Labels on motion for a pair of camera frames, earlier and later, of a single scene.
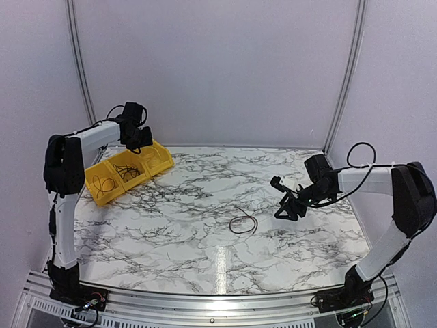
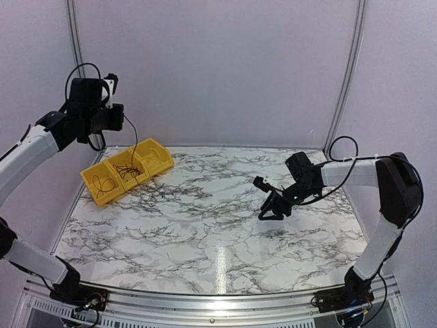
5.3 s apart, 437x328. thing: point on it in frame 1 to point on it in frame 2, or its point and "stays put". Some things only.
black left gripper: (146, 141) to (117, 124)
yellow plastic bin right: (157, 158) stays put
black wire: (122, 169) stays put
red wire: (106, 185) stays put
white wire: (258, 201) to (158, 154)
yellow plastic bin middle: (130, 168) stays put
